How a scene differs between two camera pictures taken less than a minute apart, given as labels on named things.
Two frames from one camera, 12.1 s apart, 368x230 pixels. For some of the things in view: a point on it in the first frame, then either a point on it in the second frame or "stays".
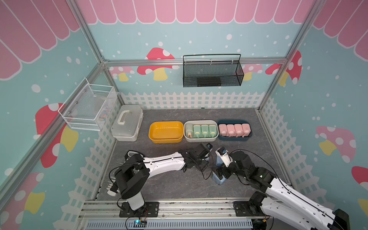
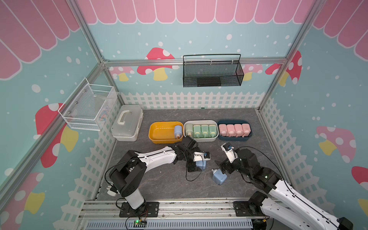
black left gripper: (203, 165) → (189, 165)
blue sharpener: (218, 181) stays
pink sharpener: (238, 129) stays
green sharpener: (204, 131) stays
